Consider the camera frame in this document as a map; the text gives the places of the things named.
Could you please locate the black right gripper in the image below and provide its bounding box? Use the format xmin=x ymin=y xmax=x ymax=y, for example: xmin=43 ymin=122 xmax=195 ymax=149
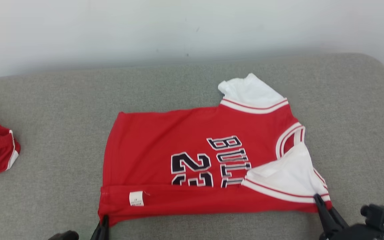
xmin=314 ymin=193 xmax=384 ymax=240

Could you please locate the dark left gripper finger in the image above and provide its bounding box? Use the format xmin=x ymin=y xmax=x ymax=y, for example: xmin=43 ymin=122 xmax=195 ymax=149
xmin=90 ymin=215 xmax=110 ymax=240

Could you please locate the red Bulls 23 jersey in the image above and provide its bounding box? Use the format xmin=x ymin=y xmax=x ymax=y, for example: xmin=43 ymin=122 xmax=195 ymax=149
xmin=98 ymin=73 xmax=332 ymax=227

